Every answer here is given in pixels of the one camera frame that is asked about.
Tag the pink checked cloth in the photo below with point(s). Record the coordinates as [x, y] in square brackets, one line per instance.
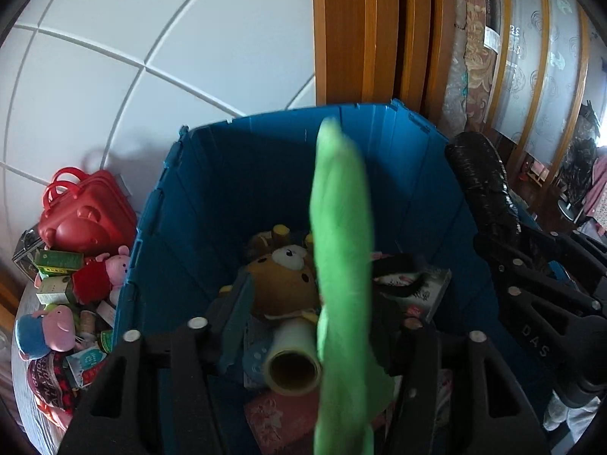
[598, 194]

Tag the pig plush in red dress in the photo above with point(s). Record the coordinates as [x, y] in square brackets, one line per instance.
[99, 275]

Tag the pale green box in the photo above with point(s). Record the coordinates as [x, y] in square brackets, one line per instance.
[54, 290]

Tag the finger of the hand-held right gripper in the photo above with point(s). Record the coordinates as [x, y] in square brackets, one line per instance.
[540, 336]
[559, 265]

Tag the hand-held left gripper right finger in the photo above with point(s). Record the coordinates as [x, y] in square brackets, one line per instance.
[412, 341]

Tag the blue storage bin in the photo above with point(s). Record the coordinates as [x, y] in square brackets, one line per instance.
[213, 189]

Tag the teal white packet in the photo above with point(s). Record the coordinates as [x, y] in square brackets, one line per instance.
[85, 365]

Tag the rolled patterned carpet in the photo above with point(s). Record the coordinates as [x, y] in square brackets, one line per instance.
[476, 57]

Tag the wooden wall panel frame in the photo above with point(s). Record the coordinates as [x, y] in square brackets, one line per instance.
[351, 33]

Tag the wooden slat partition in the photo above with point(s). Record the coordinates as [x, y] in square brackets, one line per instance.
[536, 57]

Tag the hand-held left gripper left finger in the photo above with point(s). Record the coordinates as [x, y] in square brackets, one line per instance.
[237, 327]

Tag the black roll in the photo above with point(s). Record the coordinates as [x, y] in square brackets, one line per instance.
[483, 185]

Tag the red handbag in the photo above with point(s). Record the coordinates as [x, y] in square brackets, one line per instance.
[90, 218]

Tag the pig plush in blue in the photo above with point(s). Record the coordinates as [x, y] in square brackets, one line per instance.
[42, 331]

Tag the pink floral packet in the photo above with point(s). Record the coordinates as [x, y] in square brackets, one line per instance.
[280, 419]

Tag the black and white box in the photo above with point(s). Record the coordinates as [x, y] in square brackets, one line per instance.
[422, 289]

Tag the red black printed bag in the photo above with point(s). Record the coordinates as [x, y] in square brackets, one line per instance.
[50, 384]

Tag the brown bear plush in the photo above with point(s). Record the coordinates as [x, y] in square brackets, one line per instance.
[280, 284]

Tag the plastic film roll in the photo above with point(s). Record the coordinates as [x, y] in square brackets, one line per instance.
[291, 360]

